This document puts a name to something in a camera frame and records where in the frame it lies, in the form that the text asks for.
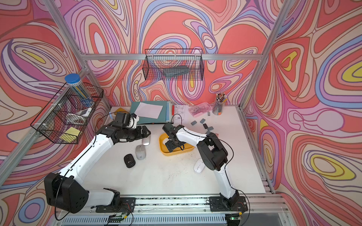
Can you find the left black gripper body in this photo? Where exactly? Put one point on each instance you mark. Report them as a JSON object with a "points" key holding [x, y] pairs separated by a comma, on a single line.
{"points": [[130, 134]]}

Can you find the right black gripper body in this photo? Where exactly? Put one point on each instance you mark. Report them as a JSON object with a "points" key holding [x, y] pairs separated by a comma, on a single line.
{"points": [[171, 144]]}

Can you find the silver slim mouse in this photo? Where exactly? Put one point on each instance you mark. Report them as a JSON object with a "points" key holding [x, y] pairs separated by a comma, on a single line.
{"points": [[146, 140]]}

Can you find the grey mouse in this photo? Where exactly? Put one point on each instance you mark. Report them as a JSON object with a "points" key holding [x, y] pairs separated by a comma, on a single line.
{"points": [[140, 152]]}

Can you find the yellow storage box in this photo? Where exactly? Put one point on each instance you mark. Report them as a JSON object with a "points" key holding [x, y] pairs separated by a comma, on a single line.
{"points": [[164, 150]]}

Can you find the black mouse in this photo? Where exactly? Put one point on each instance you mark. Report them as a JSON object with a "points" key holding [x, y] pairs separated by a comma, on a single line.
{"points": [[129, 160]]}

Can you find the white mouse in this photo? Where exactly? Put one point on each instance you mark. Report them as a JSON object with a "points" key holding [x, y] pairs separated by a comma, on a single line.
{"points": [[199, 166]]}

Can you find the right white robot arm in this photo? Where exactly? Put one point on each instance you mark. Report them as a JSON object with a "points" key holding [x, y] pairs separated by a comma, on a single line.
{"points": [[215, 157]]}

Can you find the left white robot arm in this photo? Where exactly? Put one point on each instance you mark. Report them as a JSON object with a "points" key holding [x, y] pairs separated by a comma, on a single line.
{"points": [[64, 189]]}

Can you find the pink transparent clip box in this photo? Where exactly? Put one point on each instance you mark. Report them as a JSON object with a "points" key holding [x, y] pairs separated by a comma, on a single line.
{"points": [[200, 109]]}

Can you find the printed instruction sheet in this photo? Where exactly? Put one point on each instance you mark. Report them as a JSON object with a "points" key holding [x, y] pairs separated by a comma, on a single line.
{"points": [[180, 112]]}

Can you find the green folder stack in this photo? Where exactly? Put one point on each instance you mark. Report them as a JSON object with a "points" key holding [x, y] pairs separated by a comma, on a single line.
{"points": [[164, 117]]}

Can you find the white paper sheet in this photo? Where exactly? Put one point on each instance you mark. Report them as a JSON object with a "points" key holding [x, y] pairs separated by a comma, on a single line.
{"points": [[148, 110]]}

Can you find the pen cup with pens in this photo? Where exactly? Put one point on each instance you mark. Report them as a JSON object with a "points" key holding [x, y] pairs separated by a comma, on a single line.
{"points": [[221, 99]]}

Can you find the yellow sticky note pad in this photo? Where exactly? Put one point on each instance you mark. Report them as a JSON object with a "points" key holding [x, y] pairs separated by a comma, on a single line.
{"points": [[70, 135]]}

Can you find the dark eraser in basket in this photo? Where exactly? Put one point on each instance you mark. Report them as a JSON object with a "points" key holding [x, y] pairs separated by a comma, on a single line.
{"points": [[175, 71]]}

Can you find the blue-lid pencil jar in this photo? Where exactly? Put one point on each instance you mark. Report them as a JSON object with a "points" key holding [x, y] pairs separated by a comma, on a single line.
{"points": [[78, 87]]}

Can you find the black wire side basket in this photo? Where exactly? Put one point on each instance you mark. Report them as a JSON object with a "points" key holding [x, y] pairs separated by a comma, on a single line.
{"points": [[64, 111]]}

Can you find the black wire wall basket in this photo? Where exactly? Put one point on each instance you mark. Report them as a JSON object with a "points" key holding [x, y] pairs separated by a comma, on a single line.
{"points": [[156, 60]]}

